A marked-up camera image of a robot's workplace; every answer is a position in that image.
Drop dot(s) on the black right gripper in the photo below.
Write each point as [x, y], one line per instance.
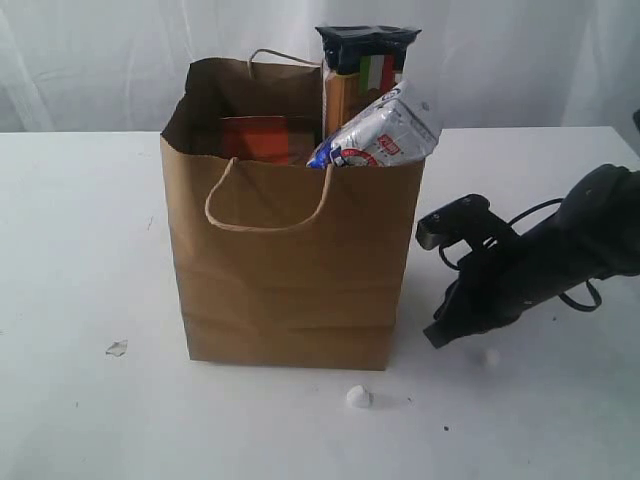
[500, 273]

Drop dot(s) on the white marshmallow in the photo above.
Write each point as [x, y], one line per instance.
[359, 397]
[491, 358]

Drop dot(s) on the white blue milk carton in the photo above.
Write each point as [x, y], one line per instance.
[398, 128]

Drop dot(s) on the brown pouch orange label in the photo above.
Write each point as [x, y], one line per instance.
[257, 138]

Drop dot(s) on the spaghetti packet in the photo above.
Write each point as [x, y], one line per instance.
[361, 63]

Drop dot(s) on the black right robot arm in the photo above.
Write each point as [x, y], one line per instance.
[593, 234]

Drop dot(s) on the brown paper bag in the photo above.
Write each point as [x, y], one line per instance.
[280, 265]

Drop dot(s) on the clear plastic scrap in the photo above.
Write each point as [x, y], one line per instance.
[117, 349]

